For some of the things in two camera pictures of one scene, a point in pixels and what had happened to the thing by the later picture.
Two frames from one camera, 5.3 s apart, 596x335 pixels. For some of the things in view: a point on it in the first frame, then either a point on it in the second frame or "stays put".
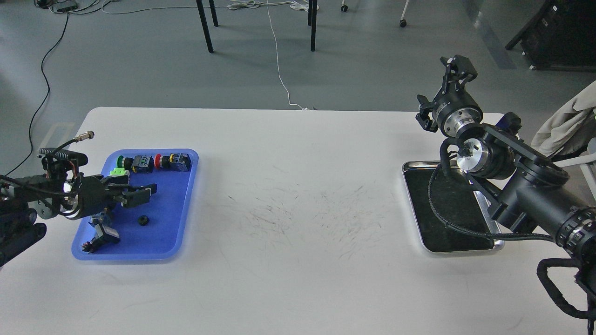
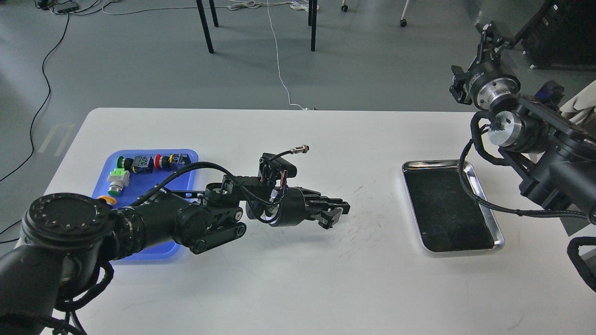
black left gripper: x=83 y=197 → x=293 y=207
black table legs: x=312 y=9 stays put
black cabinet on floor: x=561 y=36 stays put
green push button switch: x=138 y=164 stays put
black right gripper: x=455 y=111 → x=493 y=83
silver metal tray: x=456 y=198 stays put
